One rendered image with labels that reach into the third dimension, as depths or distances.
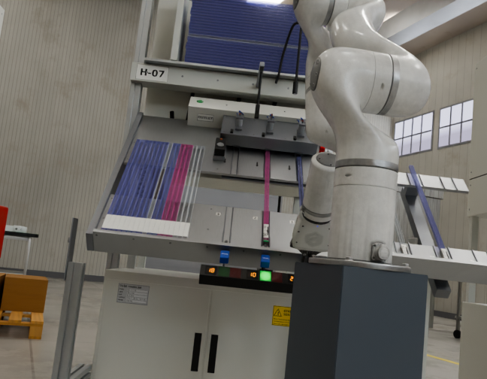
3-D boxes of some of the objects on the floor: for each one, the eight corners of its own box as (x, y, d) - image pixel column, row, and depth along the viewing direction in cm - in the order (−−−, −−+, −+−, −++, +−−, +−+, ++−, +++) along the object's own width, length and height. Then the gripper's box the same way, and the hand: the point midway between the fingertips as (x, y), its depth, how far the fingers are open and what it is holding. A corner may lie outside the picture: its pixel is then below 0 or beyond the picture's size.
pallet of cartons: (-50, 314, 469) (-42, 268, 474) (40, 319, 495) (46, 276, 500) (-67, 334, 373) (-56, 276, 378) (46, 339, 399) (54, 285, 404)
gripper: (346, 204, 143) (332, 258, 154) (288, 198, 143) (278, 252, 154) (349, 223, 137) (334, 277, 148) (288, 216, 137) (278, 271, 148)
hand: (307, 259), depth 150 cm, fingers closed
